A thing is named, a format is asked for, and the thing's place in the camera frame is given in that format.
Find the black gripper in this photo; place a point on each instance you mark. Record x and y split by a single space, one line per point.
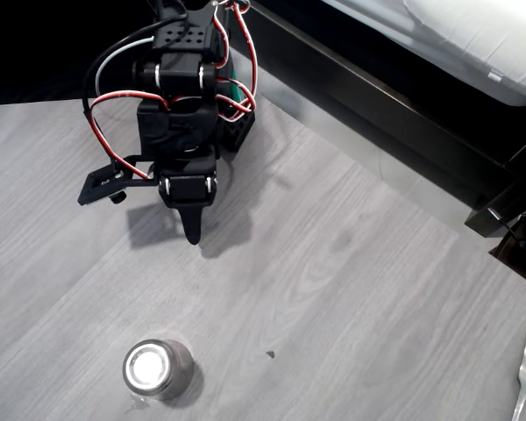
188 189

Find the shiny metal cup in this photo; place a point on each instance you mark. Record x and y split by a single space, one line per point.
151 366

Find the black perforated base block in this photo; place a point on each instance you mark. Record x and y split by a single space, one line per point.
239 131

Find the green clamp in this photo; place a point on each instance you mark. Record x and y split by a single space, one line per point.
236 90

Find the small water spill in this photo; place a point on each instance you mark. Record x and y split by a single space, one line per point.
136 402

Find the white mattress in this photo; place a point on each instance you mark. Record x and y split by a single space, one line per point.
464 26

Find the black gripper camera mount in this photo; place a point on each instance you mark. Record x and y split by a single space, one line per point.
101 182

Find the dark wooden bed frame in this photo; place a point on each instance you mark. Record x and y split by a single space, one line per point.
377 101

